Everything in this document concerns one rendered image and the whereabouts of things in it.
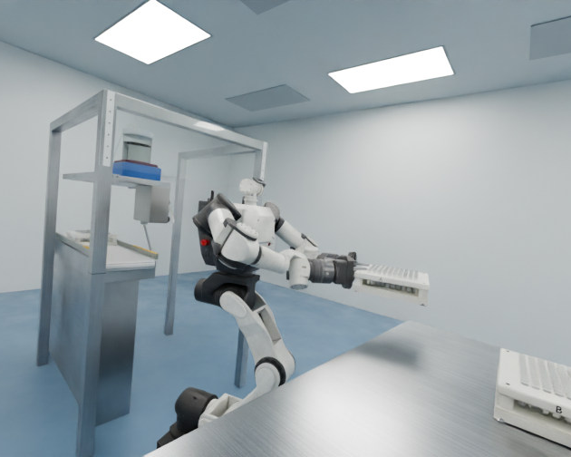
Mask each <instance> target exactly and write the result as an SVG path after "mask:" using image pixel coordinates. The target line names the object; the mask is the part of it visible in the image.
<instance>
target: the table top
mask: <svg viewBox="0 0 571 457"><path fill-rule="evenodd" d="M500 348H501V347H498V346H495V345H490V344H487V343H484V342H480V341H478V340H475V339H471V338H468V337H466V336H462V335H457V334H454V333H451V332H448V331H445V330H441V329H439V328H436V327H432V326H427V325H424V324H421V323H418V322H415V321H411V320H408V321H406V322H404V323H402V324H400V325H398V326H396V327H394V328H392V329H390V330H389V331H387V332H385V333H383V334H381V335H378V336H376V337H375V338H373V339H371V340H369V341H367V342H365V343H363V344H361V345H358V346H356V347H355V348H353V349H352V350H350V351H348V352H346V353H344V354H342V355H339V356H337V357H336V358H334V359H332V360H330V361H328V362H326V363H324V364H322V365H319V366H317V367H316V368H315V369H313V370H311V371H309V372H307V373H305V374H302V375H300V376H298V377H297V378H295V379H293V380H291V381H289V382H287V383H285V384H282V385H280V386H278V387H277V388H276V389H274V390H272V391H270V392H268V393H266V394H263V395H261V396H259V397H257V398H256V399H254V400H252V401H250V402H248V403H246V404H243V405H241V406H240V407H238V408H237V409H235V410H233V411H231V412H229V413H226V414H224V415H222V416H220V417H218V418H217V419H215V420H213V421H211V422H209V423H206V424H204V425H203V426H201V427H199V428H198V429H196V430H194V431H192V432H190V433H187V434H185V435H183V436H181V437H179V438H178V439H176V440H174V441H172V442H169V443H167V444H166V445H164V446H162V447H160V448H159V449H157V450H155V451H153V452H150V453H148V454H146V455H144V456H142V457H571V448H570V447H568V446H565V445H563V444H561V443H558V442H554V441H552V440H549V439H548V438H545V437H542V436H540V435H537V434H535V433H532V432H529V431H527V430H524V429H521V428H519V427H517V426H515V425H512V424H510V423H502V422H500V421H498V420H497V419H495V418H494V417H493V412H494V405H495V396H496V385H497V384H496V382H497V371H498V362H499V352H500Z"/></svg>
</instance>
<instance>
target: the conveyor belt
mask: <svg viewBox="0 0 571 457"><path fill-rule="evenodd" d="M148 268H155V261H154V260H153V259H151V258H147V257H144V256H143V255H140V254H138V253H135V252H132V251H130V250H128V249H126V248H122V247H119V246H107V259H106V272H108V271H122V270H135V269H148Z"/></svg>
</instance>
